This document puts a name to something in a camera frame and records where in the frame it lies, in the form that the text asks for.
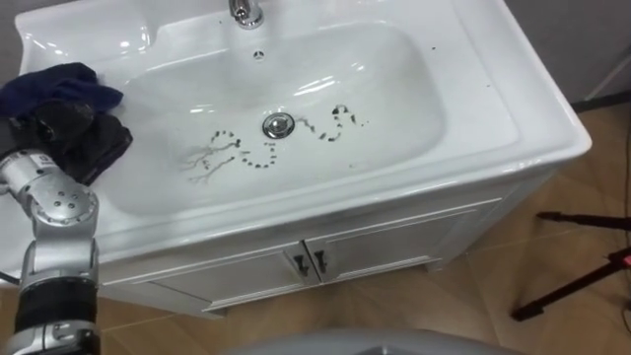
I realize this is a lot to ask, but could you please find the dark blue cloth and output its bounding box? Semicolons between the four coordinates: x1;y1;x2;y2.
0;61;125;119

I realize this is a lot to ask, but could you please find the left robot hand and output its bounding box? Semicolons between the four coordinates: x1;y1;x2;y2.
0;98;134;186

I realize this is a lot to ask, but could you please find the black tripod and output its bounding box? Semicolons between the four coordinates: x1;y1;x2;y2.
511;210;631;322

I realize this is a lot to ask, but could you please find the chrome sink drain plug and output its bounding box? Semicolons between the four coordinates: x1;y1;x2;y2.
261;111;297;140

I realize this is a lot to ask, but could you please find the white sink vanity cabinet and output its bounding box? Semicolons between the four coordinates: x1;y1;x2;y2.
0;0;593;320

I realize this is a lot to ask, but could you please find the chrome faucet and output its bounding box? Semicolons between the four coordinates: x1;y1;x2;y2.
228;0;265;31

